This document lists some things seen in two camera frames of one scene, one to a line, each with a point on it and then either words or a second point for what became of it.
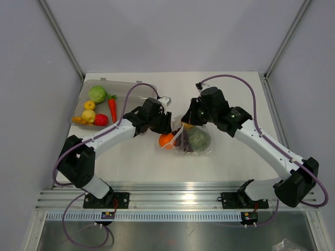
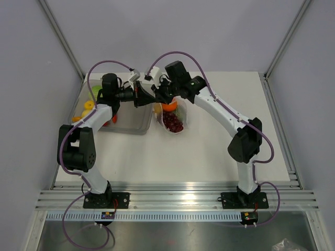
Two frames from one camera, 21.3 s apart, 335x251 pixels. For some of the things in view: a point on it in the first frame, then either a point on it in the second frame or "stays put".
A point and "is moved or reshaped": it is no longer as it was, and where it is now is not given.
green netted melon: [199, 139] to [180, 113]
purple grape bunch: [181, 139] is moved or reshaped
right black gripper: [190, 117] to [158, 93]
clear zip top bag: [187, 139] is moved or reshaped
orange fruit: [165, 138] to [171, 106]
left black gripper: [165, 127] to [140, 96]
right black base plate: [242, 200] stays put
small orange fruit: [78, 120] stays put
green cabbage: [97, 94] stays put
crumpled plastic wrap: [286, 245] stays put
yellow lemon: [187, 126] is moved or reshaped
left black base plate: [111, 200] stays put
